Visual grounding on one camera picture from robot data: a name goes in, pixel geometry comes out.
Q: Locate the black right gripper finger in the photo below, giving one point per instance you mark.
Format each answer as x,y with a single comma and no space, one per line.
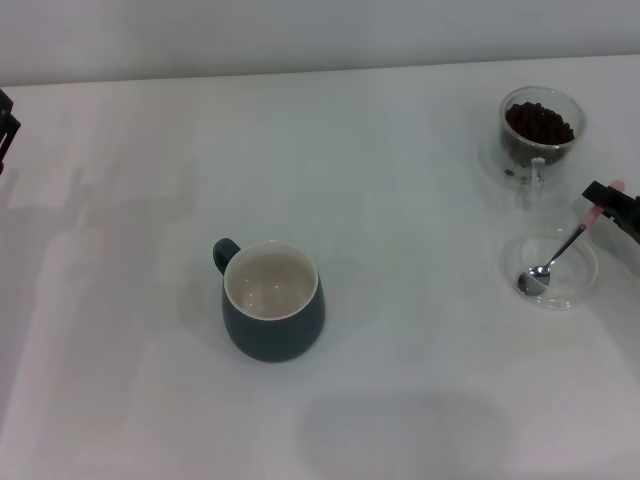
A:
627,220
600,194

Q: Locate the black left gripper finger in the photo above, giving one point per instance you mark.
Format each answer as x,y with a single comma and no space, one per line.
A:
7,122

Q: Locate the dark grey mug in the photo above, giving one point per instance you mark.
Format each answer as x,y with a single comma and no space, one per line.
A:
270,340

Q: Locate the heap of coffee beans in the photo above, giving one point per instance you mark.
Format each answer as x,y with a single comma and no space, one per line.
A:
540,122

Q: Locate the small empty clear glass dish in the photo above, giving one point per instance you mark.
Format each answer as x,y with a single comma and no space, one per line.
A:
575,280

